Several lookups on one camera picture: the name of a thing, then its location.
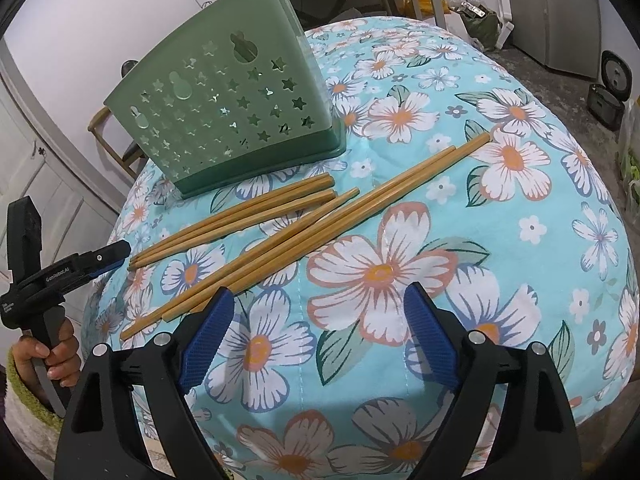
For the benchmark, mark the white round appliance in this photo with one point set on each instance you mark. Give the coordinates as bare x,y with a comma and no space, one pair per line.
612,75

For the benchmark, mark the person's left hand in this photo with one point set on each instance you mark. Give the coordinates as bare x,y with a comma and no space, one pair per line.
65,355

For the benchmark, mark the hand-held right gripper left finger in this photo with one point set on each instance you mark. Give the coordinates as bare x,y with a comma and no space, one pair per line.
207,340

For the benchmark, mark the white panelled door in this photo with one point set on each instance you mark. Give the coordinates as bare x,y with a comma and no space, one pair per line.
45,200

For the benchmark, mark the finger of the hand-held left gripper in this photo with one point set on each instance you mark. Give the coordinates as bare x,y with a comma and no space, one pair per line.
107,256

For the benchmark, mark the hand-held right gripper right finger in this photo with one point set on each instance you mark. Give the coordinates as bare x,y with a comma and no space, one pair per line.
430,340

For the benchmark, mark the pile of bamboo chopsticks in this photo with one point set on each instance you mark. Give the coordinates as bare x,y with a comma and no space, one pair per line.
300,232

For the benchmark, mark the white cabinet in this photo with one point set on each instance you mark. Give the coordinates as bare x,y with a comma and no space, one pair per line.
555,10

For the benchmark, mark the plastic bag of greens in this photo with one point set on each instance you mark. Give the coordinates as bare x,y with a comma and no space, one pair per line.
631,160

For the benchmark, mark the floral blue blanket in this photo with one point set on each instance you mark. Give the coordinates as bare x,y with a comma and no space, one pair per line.
400,210

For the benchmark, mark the green bag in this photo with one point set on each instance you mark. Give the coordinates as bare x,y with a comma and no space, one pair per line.
480,30

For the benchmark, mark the green plastic utensil holder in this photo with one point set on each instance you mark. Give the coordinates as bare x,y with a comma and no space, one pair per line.
250,15

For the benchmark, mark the wooden chair black seat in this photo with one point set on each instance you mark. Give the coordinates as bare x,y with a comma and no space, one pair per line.
97,120

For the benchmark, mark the white plastic panel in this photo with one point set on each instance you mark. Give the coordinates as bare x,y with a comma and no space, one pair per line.
505,10

